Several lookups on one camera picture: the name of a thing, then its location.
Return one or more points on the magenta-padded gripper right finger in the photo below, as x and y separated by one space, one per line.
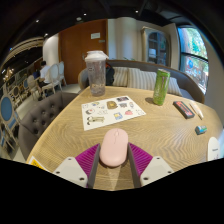
155 168

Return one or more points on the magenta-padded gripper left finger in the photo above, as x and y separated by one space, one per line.
71 170

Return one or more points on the pink computer mouse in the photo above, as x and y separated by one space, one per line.
114 146

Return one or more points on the white mouse pad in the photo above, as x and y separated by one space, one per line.
213 149

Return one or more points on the yellow white card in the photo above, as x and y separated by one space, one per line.
36 163

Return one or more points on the small teal object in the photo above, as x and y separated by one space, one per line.
201 129

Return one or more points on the grey tufted armchair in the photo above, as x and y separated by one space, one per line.
41 116

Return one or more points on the black box orange print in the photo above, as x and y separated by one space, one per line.
183 109

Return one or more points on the white sticker sheet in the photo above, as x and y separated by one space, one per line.
111 111

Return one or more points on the cream white tube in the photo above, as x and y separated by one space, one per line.
196 110

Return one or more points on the green drink can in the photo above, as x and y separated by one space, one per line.
161 87

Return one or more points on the striped cushion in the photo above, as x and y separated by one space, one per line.
141 79
174 87
120 76

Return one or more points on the blue-backed white chair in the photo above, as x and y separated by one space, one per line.
6 110

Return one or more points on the grey curved sofa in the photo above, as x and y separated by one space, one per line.
186 81

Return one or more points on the group of white chairs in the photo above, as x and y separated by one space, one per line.
56 76

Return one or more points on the clear shaker bottle white lid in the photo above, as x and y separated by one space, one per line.
96 75

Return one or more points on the person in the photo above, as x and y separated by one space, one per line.
44 74

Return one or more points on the black backpack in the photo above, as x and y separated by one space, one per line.
110 75

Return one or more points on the dark-framed window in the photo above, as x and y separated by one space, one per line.
195 56

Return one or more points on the brown wooden door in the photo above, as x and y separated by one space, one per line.
75 50

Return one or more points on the arched glass-door cabinet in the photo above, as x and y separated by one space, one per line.
156 46

